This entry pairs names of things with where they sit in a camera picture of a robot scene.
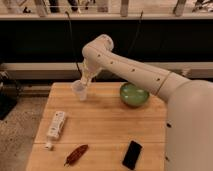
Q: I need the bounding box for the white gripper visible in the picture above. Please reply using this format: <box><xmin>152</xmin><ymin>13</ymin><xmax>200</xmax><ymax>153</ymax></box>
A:
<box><xmin>80</xmin><ymin>59</ymin><xmax>102</xmax><ymax>86</ymax></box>

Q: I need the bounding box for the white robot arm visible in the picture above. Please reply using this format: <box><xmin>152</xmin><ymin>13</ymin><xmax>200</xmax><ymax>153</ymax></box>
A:
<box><xmin>82</xmin><ymin>34</ymin><xmax>213</xmax><ymax>171</ymax></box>

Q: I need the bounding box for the green bowl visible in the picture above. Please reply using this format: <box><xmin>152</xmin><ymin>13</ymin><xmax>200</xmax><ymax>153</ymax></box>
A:
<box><xmin>120</xmin><ymin>82</ymin><xmax>150</xmax><ymax>107</ymax></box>

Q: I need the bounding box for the wooden table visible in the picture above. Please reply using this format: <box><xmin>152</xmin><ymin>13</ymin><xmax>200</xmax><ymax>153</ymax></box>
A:
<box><xmin>26</xmin><ymin>83</ymin><xmax>166</xmax><ymax>171</ymax></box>

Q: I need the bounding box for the white power strip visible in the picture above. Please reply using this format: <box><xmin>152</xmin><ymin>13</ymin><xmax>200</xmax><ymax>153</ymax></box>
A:
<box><xmin>45</xmin><ymin>111</ymin><xmax>66</xmax><ymax>150</ymax></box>

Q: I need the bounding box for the brown red pepper object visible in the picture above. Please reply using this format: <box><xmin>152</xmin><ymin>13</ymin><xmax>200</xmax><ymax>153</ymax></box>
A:
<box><xmin>65</xmin><ymin>144</ymin><xmax>88</xmax><ymax>165</ymax></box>

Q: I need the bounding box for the black object at left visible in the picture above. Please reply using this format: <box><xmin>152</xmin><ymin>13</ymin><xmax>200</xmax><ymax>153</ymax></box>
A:
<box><xmin>0</xmin><ymin>71</ymin><xmax>20</xmax><ymax>120</ymax></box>

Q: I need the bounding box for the black smartphone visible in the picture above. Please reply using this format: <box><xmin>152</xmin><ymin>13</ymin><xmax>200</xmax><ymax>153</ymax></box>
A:
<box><xmin>122</xmin><ymin>141</ymin><xmax>142</xmax><ymax>170</ymax></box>

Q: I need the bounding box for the black cable left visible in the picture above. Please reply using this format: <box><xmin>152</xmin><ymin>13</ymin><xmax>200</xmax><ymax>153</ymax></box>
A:
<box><xmin>65</xmin><ymin>10</ymin><xmax>84</xmax><ymax>79</ymax></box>

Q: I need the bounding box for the black cable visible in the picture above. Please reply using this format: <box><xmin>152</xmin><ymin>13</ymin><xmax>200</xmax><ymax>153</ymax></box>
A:
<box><xmin>126</xmin><ymin>10</ymin><xmax>144</xmax><ymax>56</ymax></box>
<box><xmin>65</xmin><ymin>10</ymin><xmax>84</xmax><ymax>79</ymax></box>

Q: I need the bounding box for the black cable right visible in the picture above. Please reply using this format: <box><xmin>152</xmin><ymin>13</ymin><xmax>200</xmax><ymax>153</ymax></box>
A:
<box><xmin>126</xmin><ymin>10</ymin><xmax>144</xmax><ymax>56</ymax></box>

